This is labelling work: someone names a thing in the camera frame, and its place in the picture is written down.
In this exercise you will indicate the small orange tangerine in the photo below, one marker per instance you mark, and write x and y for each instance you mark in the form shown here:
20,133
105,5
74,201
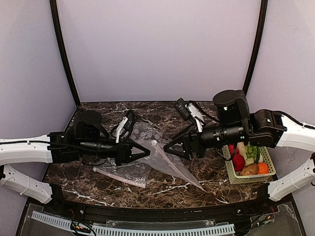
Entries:
263,168

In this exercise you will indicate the small electronics board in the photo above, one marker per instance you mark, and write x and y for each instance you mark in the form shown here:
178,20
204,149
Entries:
78,229

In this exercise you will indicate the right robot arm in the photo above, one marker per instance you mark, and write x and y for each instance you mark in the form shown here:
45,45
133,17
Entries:
264,128

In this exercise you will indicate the red apple near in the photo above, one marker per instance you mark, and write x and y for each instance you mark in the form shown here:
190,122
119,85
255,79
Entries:
238,162

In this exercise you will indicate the red apple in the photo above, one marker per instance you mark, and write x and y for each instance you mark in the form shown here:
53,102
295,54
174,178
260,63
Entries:
233,149
238,162

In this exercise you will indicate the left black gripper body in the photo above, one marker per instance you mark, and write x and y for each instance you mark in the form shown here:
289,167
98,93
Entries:
123,152

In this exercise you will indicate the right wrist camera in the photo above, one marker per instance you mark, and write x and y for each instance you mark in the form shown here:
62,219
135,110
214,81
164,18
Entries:
188,111

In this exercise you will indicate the black front rail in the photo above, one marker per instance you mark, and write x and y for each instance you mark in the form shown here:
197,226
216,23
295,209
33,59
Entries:
165,203

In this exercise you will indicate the pale green perforated basket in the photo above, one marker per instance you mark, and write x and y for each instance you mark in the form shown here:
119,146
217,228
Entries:
235,178

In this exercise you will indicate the dotted zip bag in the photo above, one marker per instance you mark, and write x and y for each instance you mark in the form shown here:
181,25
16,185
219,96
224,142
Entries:
152,139

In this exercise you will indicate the white slotted cable duct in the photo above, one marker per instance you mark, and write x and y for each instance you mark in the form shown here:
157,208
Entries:
120,228

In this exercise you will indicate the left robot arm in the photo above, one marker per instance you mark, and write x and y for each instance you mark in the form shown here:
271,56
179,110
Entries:
87,136

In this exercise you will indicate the left black frame post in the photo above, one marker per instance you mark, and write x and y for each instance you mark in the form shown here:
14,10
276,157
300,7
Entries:
62,51

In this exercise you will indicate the lower clear zip bag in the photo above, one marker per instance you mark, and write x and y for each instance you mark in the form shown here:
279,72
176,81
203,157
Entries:
134,173

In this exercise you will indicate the black frame post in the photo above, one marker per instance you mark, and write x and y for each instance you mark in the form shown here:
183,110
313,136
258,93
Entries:
62,51
256,45

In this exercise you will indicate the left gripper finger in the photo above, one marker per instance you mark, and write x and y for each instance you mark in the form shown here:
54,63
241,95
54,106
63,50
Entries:
138,156
136,149

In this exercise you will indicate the brown potato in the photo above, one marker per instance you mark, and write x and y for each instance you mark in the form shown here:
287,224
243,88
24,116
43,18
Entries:
249,170

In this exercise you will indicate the green grape bunch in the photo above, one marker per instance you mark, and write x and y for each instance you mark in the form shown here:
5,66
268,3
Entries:
251,151

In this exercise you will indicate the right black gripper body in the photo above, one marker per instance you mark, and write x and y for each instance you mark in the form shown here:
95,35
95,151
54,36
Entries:
192,143

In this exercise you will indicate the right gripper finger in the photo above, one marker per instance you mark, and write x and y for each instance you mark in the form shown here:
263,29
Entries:
181,154
181,138

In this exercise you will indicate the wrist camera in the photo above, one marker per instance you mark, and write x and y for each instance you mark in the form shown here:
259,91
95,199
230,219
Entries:
125,126
188,111

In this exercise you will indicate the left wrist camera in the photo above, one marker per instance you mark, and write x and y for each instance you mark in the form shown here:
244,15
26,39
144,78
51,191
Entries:
125,126

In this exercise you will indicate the white radish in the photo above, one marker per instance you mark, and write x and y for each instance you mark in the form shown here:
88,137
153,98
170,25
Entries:
243,151

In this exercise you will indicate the green cucumber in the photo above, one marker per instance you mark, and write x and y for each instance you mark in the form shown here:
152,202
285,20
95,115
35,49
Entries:
259,156

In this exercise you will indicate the red apple far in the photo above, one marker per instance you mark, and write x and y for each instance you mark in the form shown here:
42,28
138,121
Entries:
233,149

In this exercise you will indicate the right black frame post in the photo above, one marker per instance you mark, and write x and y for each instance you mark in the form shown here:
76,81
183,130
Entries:
256,45

